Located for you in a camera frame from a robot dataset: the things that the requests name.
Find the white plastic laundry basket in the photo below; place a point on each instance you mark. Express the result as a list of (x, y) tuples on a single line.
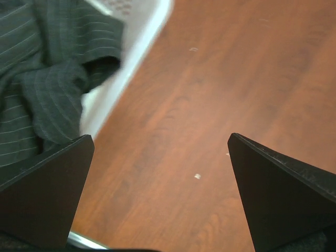
[(144, 21)]

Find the dark pinstriped long sleeve shirt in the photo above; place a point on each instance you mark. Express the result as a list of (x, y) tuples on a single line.
[(52, 53)]

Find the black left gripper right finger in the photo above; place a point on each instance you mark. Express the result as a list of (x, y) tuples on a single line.
[(289, 204)]

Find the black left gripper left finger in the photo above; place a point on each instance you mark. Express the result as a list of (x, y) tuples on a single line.
[(40, 195)]

